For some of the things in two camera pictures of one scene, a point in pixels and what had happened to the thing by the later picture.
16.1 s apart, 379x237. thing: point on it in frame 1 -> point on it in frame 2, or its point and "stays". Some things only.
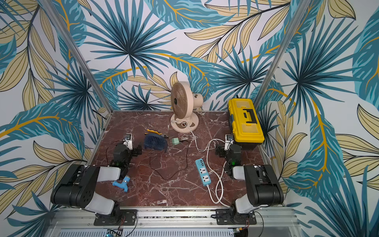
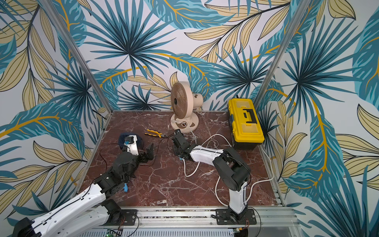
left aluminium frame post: [51, 14] stays
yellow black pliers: [154, 132] stays
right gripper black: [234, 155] -> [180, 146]
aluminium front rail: [173, 218] stays
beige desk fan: [183, 100] stays
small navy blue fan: [155, 141] -> [139, 141]
